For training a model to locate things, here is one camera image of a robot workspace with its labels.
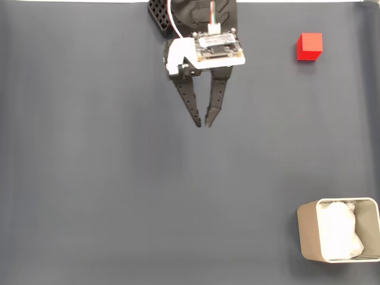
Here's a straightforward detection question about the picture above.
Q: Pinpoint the red cube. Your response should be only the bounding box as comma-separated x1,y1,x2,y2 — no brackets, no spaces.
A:
296,32,324,62

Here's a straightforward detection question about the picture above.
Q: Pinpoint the beige rounded box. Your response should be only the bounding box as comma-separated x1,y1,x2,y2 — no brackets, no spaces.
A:
296,197,380,264

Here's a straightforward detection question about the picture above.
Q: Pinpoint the grey table mat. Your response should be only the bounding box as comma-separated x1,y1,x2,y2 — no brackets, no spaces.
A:
0,2,380,285

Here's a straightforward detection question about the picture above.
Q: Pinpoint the white crumpled paper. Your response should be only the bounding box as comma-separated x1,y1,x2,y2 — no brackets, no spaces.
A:
319,201,365,259

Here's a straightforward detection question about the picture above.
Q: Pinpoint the white red servo cable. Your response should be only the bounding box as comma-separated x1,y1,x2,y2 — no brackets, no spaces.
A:
166,0,185,40

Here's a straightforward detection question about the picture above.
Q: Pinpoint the camera cable with coloured wires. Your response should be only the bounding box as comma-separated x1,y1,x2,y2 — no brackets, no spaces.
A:
208,0,222,34

